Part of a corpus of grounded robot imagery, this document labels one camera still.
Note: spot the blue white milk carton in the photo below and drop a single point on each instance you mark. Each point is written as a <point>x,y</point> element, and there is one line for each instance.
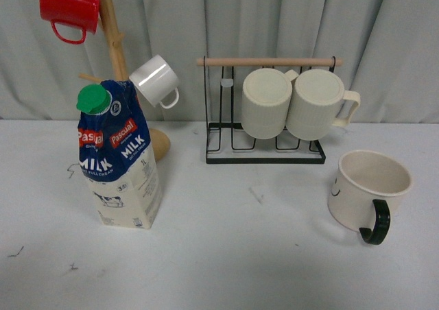
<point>116,155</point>

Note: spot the cream smiley mug black handle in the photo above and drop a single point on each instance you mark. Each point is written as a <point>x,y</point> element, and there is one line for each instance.
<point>367,190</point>

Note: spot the wooden mug tree stand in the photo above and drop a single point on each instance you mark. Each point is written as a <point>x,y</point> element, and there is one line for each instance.
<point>114,38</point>

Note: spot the cream ribbed mug left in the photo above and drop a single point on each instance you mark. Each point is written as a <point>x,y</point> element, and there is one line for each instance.
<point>266,96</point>

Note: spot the cream ribbed mug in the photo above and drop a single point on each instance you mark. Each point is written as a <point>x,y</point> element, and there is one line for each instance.
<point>266,96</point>
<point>319,101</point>

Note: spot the white mug on tree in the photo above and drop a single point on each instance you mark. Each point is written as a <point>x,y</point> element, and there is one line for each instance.
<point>157,82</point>

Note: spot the cream ribbed mug right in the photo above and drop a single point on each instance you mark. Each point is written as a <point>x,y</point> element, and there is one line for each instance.
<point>319,101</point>

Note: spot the red mug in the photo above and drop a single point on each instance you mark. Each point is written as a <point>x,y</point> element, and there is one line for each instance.
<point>79,14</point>

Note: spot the black wire cup rack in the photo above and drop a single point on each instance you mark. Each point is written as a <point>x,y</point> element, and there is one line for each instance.
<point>227,143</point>

